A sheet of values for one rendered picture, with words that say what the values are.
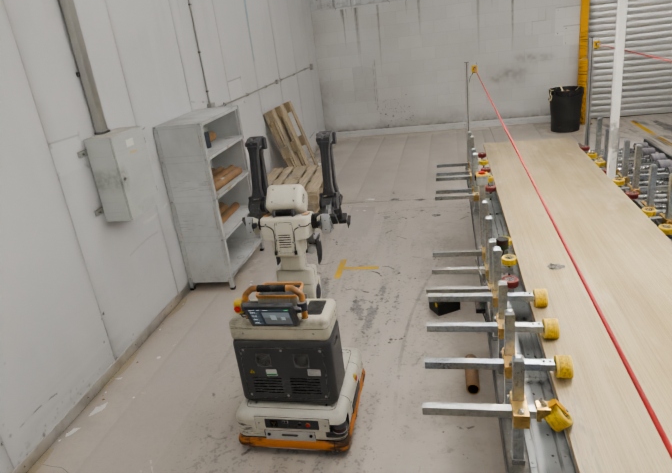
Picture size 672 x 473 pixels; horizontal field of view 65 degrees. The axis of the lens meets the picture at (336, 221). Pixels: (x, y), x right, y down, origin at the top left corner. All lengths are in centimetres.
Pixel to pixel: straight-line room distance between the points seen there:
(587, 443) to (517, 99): 910
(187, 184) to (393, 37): 654
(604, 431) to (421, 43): 907
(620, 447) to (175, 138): 386
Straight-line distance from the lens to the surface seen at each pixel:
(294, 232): 289
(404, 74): 1051
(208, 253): 495
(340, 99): 1073
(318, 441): 308
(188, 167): 472
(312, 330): 274
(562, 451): 229
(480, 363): 210
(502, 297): 228
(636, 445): 196
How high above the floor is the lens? 220
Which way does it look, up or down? 20 degrees down
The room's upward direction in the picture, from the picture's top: 7 degrees counter-clockwise
